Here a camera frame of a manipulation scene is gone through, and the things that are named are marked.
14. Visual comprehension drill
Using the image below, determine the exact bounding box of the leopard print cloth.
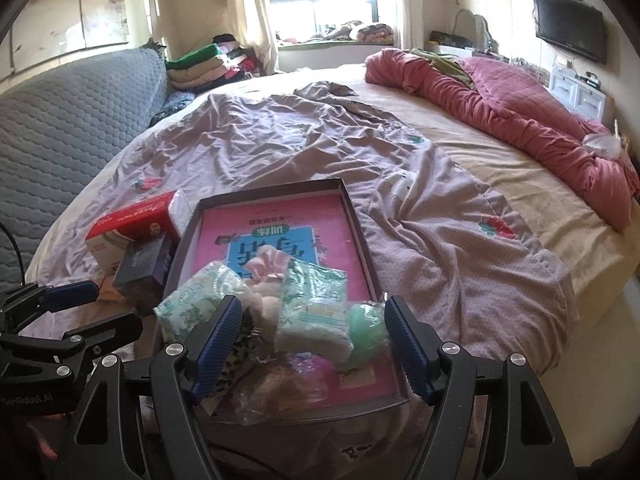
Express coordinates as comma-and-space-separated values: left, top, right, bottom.
210, 328, 260, 400

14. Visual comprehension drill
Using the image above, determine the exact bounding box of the green floral tissue pack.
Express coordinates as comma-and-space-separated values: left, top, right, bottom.
154, 261, 254, 344

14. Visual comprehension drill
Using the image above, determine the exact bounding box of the green round soft ball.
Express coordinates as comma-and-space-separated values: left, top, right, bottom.
347, 301, 388, 368

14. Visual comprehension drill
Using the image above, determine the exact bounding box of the cream plush toy pink bow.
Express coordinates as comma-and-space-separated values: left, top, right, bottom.
243, 245, 292, 344

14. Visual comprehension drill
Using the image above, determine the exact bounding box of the green white tissue pack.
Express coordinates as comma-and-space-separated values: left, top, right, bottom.
273, 259, 354, 363

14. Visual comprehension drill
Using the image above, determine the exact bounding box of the mauve wrinkled bed sheet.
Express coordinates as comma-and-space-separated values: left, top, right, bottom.
29, 81, 578, 374

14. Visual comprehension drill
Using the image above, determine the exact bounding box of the dark blue small box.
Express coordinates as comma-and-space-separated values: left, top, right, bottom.
113, 233, 175, 316

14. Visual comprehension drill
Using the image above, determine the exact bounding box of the red white carton box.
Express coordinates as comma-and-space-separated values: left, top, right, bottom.
85, 190, 192, 275

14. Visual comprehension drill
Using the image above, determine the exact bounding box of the pink book tray box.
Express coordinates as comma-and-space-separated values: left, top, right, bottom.
154, 179, 408, 425

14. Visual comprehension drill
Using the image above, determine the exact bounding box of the grey quilted headboard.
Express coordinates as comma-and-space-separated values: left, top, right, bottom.
1, 47, 169, 288

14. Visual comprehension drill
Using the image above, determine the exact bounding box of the pink quilted comforter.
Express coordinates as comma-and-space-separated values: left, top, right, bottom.
366, 49, 639, 232

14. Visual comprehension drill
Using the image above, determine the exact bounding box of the clear plastic bag on comforter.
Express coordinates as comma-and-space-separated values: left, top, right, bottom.
582, 132, 623, 160

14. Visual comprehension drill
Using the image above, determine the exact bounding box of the stack of folded clothes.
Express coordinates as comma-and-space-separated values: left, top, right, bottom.
165, 34, 262, 93

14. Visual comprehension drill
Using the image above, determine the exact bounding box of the white drawer cabinet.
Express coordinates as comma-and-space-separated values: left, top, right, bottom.
548, 70, 614, 124

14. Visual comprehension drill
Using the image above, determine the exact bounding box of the clothes pile on windowsill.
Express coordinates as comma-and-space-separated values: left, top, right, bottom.
277, 21, 395, 46

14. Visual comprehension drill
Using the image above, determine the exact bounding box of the black cable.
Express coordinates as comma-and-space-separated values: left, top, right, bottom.
0, 219, 27, 286

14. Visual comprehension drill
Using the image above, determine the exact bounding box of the black wall television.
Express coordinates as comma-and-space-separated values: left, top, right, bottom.
533, 0, 608, 64

